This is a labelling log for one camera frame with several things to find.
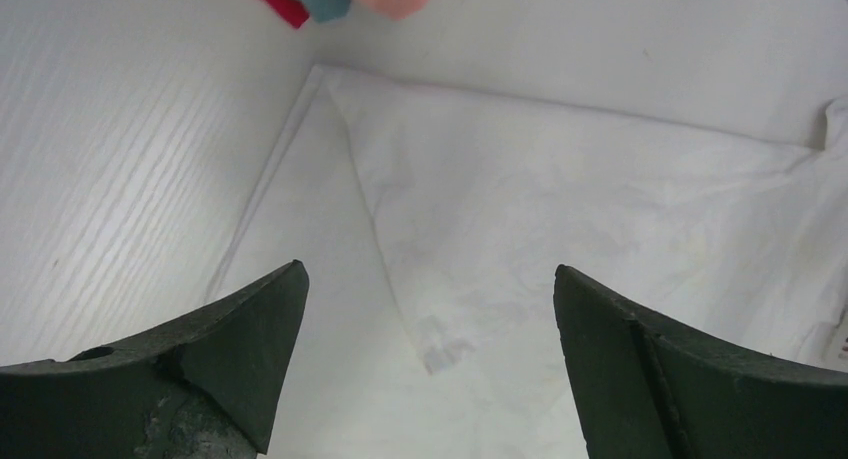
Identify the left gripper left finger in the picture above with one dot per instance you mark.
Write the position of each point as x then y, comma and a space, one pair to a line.
203, 385

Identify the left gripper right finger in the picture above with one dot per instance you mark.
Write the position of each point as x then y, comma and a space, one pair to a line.
648, 386

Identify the white t-shirt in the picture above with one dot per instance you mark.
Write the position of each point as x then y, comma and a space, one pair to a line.
431, 222

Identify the folded red t-shirt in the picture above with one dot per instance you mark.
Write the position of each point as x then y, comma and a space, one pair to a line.
293, 12

